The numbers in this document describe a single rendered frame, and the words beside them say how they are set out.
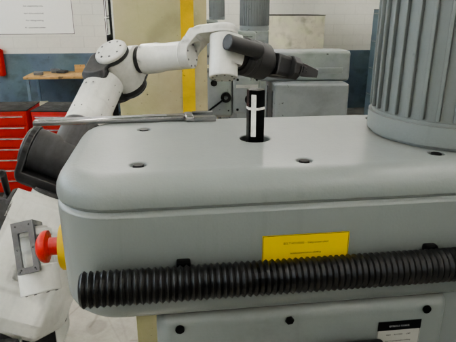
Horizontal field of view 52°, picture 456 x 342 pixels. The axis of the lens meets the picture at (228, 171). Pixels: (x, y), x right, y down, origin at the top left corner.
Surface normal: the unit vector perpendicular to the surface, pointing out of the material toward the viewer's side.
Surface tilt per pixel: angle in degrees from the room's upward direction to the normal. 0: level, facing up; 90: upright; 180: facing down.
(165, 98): 90
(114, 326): 0
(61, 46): 90
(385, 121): 90
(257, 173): 27
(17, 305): 58
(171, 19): 90
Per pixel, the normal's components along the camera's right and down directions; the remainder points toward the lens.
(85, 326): 0.00, -0.94
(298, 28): 0.13, 0.33
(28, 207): 0.36, -0.25
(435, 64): -0.65, 0.25
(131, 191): 0.11, -0.14
